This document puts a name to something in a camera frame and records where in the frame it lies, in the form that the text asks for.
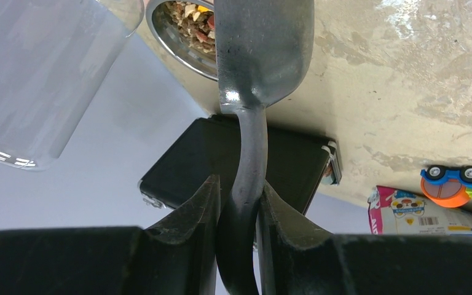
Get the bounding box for metal food scoop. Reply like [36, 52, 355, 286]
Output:
[214, 0, 315, 294]

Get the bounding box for colourful pet food bag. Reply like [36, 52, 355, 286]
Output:
[368, 186, 472, 237]

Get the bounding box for black poker chip case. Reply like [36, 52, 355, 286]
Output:
[139, 115, 340, 214]

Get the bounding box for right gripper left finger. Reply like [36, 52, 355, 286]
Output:
[0, 175, 220, 294]

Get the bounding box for orange blue toy car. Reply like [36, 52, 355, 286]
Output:
[420, 165, 472, 208]

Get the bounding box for clear water bottle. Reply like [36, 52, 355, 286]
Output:
[0, 0, 145, 171]

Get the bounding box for pink double pet bowl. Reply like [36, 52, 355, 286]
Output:
[136, 0, 220, 114]

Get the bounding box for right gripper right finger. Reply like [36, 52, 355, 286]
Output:
[256, 184, 472, 294]

